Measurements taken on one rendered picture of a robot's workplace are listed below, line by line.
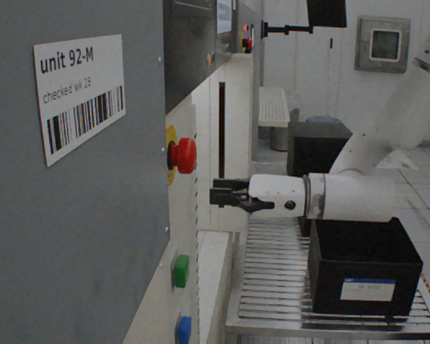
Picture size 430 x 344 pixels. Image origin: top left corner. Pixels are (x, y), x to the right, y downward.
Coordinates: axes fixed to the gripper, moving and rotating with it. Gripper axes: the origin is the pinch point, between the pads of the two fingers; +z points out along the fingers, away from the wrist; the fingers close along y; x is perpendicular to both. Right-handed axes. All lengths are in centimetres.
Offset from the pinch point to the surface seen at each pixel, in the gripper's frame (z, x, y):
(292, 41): -38, 9, 452
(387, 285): -42, -32, 18
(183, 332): 1.7, -7.7, -29.5
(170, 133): 2.6, 18.5, -27.7
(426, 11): -204, 57, 452
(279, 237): -15, -43, 61
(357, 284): -34, -32, 18
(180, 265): 1.7, 2.7, -29.0
